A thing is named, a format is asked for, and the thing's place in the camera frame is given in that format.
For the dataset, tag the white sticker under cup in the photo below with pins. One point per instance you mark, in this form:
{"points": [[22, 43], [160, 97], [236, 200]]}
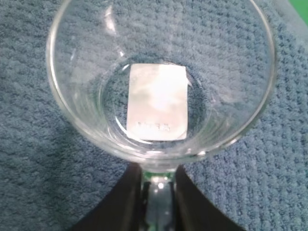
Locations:
{"points": [[157, 102]]}

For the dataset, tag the transparent glass cup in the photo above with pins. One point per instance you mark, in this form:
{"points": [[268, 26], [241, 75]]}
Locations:
{"points": [[228, 51]]}

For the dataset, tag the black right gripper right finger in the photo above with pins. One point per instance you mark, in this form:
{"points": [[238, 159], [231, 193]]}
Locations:
{"points": [[194, 212]]}

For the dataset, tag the blue woven towel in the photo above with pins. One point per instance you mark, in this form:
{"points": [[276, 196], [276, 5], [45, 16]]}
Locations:
{"points": [[51, 177]]}

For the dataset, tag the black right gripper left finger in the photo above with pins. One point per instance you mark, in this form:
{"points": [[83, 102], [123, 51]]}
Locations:
{"points": [[119, 209]]}

